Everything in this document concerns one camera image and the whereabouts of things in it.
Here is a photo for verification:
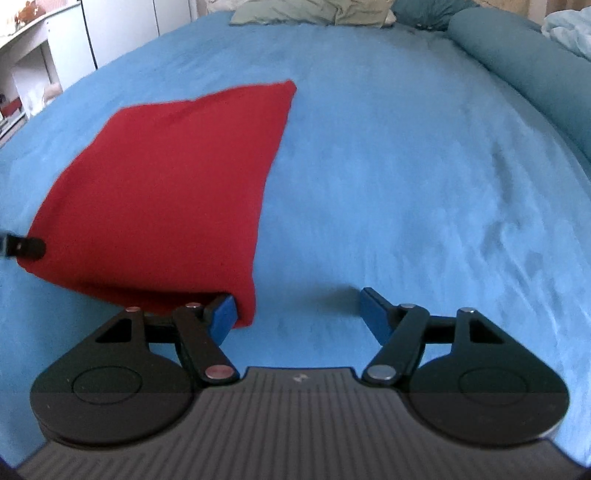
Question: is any white shelf unit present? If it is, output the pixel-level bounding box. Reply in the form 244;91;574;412
0;17;62;140

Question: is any white wardrobe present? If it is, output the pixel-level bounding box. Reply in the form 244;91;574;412
44;0;200;92

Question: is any teal duvet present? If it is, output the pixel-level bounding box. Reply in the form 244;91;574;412
447;8;591;165

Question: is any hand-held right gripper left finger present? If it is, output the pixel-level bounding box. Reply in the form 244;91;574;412
94;295;239;385

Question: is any green pillow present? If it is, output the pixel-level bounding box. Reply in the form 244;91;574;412
229;0;396;28

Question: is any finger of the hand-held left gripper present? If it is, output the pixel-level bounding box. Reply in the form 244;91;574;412
0;232;47;262

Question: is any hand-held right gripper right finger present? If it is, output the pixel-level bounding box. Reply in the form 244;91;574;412
359;287;507;385

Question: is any light blue blanket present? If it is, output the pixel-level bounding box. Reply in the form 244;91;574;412
540;8;591;59

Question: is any red knit sweater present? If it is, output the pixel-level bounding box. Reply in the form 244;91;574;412
17;79;297;330

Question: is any teal pillow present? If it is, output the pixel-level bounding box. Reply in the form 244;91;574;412
390;0;477;31

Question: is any blue bed sheet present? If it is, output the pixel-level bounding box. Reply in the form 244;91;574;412
0;9;591;464

